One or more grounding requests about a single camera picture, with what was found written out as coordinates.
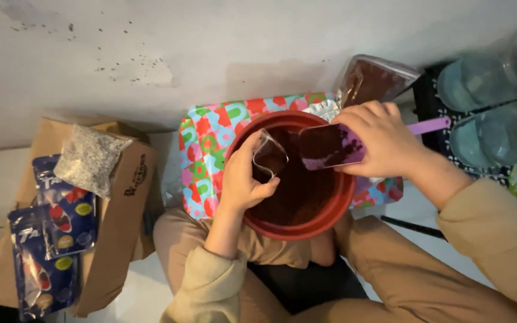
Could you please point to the clear plastic jar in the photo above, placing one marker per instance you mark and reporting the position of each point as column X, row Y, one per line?
column 492, row 71
column 498, row 134

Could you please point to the person's beige trousers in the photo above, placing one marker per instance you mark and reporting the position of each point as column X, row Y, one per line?
column 375, row 278

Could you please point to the black seat cushion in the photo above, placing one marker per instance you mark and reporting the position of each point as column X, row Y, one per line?
column 305, row 282

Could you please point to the silver foil bag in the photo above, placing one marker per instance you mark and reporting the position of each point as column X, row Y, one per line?
column 323, row 109

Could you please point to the small clear plastic bag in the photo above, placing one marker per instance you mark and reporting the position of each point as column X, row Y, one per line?
column 269, row 157

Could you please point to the clear bag of brown powder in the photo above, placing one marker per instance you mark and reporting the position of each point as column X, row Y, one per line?
column 373, row 80

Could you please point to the red plastic basin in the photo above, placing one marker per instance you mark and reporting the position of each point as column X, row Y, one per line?
column 291, row 177

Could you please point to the black patterned stool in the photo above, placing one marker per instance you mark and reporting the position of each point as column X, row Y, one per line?
column 438, row 121

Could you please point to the blue printed pouch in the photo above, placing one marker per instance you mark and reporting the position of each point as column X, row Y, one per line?
column 38, row 269
column 68, row 211

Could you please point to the clear bag of grey granules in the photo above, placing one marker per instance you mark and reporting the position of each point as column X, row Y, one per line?
column 89, row 159

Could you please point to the purple plastic scoop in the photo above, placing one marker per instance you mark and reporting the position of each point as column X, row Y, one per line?
column 335, row 144

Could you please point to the person's right hand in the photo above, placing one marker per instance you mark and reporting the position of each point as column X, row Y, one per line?
column 382, row 143

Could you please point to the person's left hand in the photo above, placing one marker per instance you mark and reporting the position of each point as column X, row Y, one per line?
column 240, row 181

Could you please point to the person's right fingers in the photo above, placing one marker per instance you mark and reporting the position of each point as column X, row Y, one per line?
column 366, row 114

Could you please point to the brown powder in basin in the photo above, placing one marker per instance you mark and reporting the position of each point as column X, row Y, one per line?
column 296, row 188

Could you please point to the brown cardboard box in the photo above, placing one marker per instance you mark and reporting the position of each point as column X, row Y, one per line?
column 119, row 224

